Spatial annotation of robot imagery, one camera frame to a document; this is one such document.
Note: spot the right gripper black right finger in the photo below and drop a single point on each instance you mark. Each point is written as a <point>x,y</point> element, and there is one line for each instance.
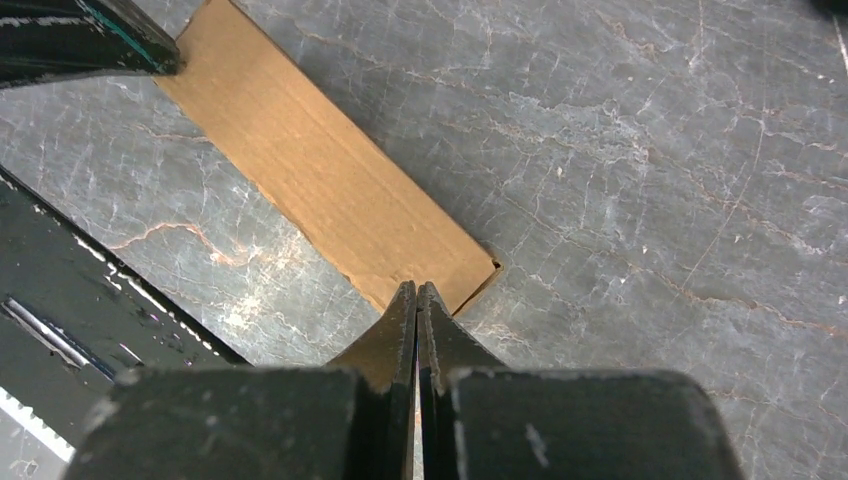
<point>484,420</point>

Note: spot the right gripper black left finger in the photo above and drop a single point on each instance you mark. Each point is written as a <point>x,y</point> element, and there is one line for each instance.
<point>348,419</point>

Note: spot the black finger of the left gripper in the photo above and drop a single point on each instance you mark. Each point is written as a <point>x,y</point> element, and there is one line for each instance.
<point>53,41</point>

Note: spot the cardboard box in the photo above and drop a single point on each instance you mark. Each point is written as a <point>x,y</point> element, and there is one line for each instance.
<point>354,205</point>

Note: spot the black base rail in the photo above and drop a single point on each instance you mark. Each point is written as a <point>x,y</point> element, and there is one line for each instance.
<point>74,316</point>

